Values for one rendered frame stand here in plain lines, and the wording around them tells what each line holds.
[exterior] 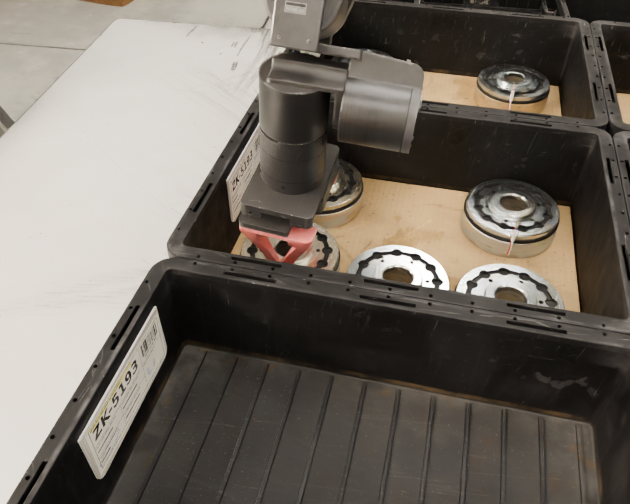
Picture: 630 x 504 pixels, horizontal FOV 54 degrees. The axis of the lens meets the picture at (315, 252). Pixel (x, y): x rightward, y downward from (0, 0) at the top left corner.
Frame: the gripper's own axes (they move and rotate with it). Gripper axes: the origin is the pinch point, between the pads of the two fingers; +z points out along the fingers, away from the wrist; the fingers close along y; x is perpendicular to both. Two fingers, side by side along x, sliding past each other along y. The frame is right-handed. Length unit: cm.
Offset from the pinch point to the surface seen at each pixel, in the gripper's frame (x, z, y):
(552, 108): -27, 6, 42
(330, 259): -4.4, 1.1, -0.2
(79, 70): 61, 27, 55
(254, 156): 7.6, 0.0, 11.1
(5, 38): 196, 119, 186
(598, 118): -28.9, -5.7, 23.3
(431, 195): -13.0, 5.0, 16.8
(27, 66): 169, 115, 164
